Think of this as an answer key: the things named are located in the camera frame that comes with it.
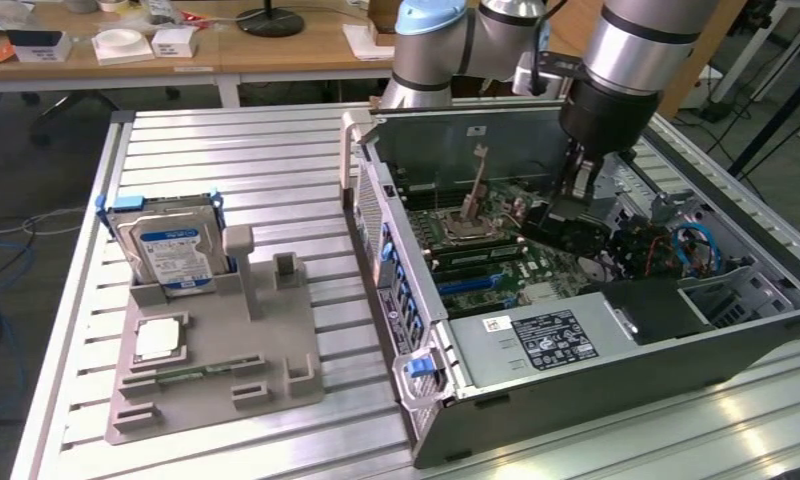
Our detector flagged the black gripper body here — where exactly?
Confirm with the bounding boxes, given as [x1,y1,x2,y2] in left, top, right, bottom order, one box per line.
[557,79,663,159]

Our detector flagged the black graphics card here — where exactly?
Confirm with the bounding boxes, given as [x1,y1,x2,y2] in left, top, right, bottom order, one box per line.
[461,143,617,259]

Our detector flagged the metal disk bay cage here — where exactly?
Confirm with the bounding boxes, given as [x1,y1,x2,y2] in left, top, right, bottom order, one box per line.
[556,146,663,242]

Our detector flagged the wooden cabinet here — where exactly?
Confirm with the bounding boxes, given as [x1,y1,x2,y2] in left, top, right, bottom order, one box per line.
[547,0,749,121]

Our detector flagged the installed RAM sticks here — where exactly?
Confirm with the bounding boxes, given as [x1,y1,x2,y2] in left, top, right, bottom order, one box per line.
[425,241,529,270]

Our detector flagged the green motherboard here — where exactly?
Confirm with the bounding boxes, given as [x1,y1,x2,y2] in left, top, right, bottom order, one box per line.
[398,177,596,319]

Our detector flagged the black slanted pole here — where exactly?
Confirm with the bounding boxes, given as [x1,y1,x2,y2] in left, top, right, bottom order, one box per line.
[729,49,800,177]

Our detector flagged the blue expansion slot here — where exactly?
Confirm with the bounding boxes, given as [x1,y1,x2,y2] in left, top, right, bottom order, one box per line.
[436,277,503,297]

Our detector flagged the grey power supply unit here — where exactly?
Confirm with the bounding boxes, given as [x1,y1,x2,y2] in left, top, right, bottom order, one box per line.
[447,292,641,392]

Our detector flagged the white paper sheet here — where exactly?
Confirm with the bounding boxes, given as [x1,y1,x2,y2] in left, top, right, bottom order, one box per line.
[342,22,398,62]

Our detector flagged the open grey PC case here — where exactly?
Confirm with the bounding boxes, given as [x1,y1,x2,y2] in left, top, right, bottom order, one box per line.
[341,91,800,471]

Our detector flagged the blue case latch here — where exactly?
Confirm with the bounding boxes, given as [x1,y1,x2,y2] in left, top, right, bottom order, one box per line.
[404,355,437,384]

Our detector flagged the wooden desk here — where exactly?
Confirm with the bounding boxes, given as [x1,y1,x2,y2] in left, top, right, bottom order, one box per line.
[0,0,583,109]

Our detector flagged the black lamp base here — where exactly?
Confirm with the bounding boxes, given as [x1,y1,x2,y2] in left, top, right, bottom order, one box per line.
[234,0,306,39]

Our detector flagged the grey parts rack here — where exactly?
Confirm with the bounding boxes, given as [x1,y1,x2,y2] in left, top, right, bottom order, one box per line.
[104,224,326,447]

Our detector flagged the hard disk in blue caddy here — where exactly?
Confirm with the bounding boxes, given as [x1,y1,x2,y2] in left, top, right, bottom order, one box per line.
[96,188,242,301]

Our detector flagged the green RAM stick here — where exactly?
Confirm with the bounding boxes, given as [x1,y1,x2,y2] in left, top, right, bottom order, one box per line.
[154,363,240,385]

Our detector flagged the silver CPU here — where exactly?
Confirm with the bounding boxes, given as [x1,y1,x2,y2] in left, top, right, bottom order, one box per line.
[134,319,182,360]

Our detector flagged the white box with round recess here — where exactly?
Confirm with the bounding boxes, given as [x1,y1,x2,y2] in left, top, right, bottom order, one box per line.
[90,28,157,67]

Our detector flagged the black office chair base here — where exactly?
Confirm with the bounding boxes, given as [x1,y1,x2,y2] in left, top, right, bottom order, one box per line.
[22,89,120,147]

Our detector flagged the black and white box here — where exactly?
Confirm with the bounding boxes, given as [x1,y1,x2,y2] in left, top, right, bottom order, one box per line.
[5,29,74,64]

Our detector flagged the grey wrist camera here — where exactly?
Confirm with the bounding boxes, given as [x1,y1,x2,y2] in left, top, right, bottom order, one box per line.
[511,49,579,97]

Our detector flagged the black camera cable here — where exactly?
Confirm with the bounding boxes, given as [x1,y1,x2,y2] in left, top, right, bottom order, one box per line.
[529,0,572,97]

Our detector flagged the black power wire bundle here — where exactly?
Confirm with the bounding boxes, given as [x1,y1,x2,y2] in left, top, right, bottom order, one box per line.
[604,224,676,280]

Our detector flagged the blue wire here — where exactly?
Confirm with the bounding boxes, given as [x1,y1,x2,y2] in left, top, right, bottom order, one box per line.
[672,221,727,277]

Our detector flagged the white floor cable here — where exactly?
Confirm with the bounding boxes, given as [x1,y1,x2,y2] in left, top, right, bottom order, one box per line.
[0,206,85,236]

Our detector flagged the blue floor cables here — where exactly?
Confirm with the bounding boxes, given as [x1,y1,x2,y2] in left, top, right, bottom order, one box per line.
[0,219,32,429]

